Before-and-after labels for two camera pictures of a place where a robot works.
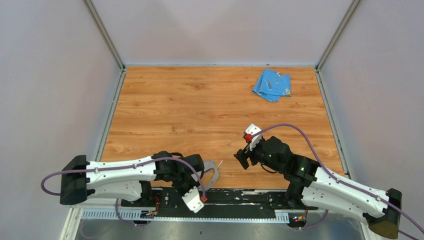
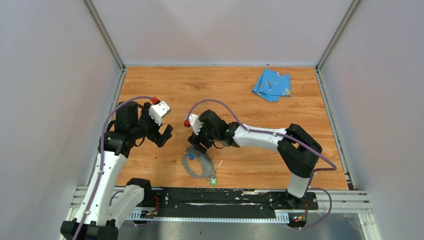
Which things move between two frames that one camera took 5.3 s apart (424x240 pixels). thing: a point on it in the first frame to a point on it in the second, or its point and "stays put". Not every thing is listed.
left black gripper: x=195 y=183 to x=162 y=138
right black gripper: x=242 y=155 to x=195 y=140
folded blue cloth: x=271 y=85 stays put
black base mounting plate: x=256 y=204 stays put
